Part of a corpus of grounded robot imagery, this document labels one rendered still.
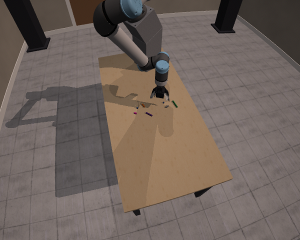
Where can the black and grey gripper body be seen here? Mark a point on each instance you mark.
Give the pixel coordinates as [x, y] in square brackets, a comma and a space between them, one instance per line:
[159, 92]

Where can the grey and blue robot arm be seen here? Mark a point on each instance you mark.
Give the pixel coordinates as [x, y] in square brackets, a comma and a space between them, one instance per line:
[108, 14]

